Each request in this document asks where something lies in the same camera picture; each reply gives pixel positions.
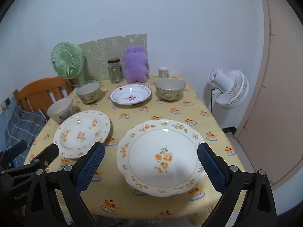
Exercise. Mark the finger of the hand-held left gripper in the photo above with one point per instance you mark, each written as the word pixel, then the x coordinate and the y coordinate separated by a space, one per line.
pixel 48 152
pixel 15 149

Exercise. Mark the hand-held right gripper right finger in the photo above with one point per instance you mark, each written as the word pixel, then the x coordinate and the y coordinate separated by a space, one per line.
pixel 211 167

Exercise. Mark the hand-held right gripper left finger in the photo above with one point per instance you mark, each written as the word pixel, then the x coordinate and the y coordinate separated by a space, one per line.
pixel 91 167

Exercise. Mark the small orange floral plate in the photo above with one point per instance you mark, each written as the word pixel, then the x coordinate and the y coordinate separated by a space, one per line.
pixel 81 132

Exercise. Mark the floral ceramic bowl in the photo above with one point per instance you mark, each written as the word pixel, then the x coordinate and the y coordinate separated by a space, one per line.
pixel 60 111
pixel 88 94
pixel 170 91

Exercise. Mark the large orange floral plate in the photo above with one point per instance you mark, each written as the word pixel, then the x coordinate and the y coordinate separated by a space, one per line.
pixel 161 156

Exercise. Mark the white plate with red trim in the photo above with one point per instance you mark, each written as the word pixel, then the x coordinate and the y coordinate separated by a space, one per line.
pixel 130 95

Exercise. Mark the blue plaid blanket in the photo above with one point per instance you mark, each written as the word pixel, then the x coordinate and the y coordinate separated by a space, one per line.
pixel 22 127

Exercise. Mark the wooden chair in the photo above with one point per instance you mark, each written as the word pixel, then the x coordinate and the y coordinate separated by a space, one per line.
pixel 40 92

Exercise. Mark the yellow printed tablecloth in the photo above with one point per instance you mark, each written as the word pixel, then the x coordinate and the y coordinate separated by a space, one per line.
pixel 142 115

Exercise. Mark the white standing fan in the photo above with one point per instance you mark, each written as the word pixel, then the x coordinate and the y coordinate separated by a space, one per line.
pixel 230 89

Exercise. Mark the mint green desk fan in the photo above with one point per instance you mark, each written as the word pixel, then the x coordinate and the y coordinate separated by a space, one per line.
pixel 67 60

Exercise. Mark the glass jar with dark lid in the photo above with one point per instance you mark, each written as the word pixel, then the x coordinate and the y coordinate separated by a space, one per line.
pixel 115 72

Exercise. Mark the cotton swab container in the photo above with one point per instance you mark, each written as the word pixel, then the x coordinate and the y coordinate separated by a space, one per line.
pixel 163 72

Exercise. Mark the purple plush toy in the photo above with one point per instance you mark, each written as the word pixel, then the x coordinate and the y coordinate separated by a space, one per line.
pixel 136 66

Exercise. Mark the green patterned board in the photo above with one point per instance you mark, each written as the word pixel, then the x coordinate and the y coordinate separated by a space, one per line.
pixel 101 49

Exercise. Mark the wall socket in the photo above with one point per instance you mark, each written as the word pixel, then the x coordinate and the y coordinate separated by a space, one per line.
pixel 6 103

